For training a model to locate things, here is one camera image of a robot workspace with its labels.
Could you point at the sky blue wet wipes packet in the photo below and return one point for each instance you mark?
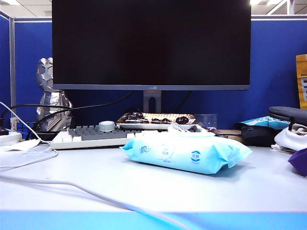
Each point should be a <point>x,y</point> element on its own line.
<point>182,155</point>

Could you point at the teal and white packet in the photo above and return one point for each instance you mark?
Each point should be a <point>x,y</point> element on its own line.
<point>263,121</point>

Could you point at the gold foil tray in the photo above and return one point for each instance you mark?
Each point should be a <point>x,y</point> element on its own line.
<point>156,126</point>

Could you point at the dark red cherry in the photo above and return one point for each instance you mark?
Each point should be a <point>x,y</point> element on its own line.
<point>166,120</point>
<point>179,120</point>
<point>185,119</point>
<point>212,130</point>
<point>130,116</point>
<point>141,116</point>

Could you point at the grey monitor stand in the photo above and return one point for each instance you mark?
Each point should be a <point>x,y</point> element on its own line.
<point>146,100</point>

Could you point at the white tape roll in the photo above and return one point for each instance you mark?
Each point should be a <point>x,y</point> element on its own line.
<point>106,126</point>

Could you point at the clear drinking glass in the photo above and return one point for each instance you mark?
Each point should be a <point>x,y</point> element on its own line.
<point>206,119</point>

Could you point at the white and grey keyboard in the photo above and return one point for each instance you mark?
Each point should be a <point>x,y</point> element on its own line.
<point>96,141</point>

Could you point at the black computer monitor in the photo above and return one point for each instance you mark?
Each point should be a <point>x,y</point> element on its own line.
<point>151,43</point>

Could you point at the black computer mouse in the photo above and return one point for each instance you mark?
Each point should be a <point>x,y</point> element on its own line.
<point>256,135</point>

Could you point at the silver armoured figurine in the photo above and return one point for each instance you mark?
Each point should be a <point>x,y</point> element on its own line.
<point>48,100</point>

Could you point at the grey laptop sleeve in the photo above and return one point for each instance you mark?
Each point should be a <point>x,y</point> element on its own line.
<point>287,112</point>

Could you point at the white paper sheet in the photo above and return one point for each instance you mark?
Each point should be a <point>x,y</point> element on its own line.
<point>19,145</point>

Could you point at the white power strip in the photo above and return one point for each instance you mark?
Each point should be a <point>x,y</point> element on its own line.
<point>9,138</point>

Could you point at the ceiling light panel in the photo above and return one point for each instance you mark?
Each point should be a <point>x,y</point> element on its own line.
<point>255,2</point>
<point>9,2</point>

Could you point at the yellow paper bag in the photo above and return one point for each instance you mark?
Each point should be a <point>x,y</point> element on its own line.
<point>301,72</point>

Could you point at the silver partition post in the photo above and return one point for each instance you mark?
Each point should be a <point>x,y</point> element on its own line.
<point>12,72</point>

